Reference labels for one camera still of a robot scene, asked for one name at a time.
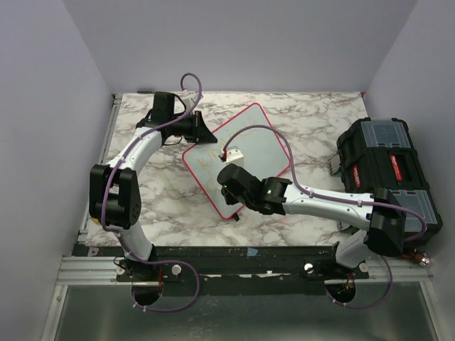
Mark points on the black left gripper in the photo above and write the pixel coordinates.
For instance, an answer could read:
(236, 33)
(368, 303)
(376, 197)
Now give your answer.
(200, 133)

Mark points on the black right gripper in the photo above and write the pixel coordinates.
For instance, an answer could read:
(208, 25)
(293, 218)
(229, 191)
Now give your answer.
(229, 199)

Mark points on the pink framed whiteboard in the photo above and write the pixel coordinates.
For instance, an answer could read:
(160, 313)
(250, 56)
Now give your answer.
(264, 155)

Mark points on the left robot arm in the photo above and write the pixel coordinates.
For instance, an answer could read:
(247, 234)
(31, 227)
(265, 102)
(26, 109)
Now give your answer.
(115, 199)

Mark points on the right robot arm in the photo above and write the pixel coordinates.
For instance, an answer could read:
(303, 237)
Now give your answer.
(379, 218)

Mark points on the black plastic toolbox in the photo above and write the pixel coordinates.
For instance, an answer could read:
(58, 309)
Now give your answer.
(379, 153)

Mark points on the copper red connector plug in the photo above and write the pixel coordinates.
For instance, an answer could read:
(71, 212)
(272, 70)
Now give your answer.
(417, 257)

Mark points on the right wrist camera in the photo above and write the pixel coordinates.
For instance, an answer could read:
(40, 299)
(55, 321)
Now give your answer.
(232, 155)

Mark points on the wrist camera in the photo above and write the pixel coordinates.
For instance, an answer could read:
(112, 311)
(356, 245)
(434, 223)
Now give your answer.
(232, 155)
(188, 98)

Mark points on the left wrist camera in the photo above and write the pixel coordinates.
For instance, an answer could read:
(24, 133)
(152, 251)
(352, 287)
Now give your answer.
(188, 98)

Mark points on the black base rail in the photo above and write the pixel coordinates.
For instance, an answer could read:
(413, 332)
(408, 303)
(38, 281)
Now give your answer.
(221, 271)

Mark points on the aluminium frame profile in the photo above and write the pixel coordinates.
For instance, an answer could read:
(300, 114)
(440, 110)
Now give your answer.
(71, 270)

